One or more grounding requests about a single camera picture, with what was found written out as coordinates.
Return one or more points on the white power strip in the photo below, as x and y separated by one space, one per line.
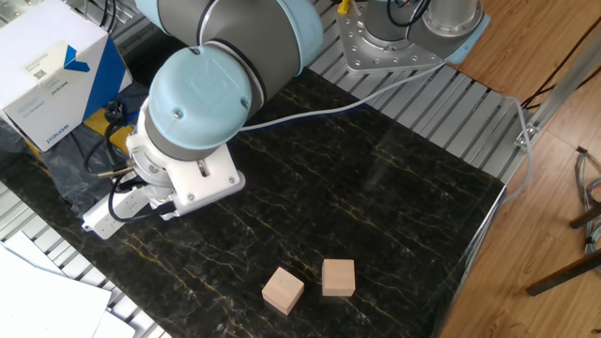
101 218

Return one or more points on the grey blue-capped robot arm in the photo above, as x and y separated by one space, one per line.
202 98

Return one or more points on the wooden cube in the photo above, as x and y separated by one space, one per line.
282 290
338 278

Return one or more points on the silver robot mounting plate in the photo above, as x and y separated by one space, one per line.
371 56

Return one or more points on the yellow plastic tag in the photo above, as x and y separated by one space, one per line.
343 6

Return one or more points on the black wrapped package yellow tape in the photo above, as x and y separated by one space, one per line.
61 164

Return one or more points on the white and blue cardboard box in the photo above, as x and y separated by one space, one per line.
47 47

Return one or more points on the dark brown wooden stand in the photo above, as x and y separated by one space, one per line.
563 275

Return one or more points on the white paper sheets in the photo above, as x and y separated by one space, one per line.
37 300

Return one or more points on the aluminium frame post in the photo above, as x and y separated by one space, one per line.
563 96

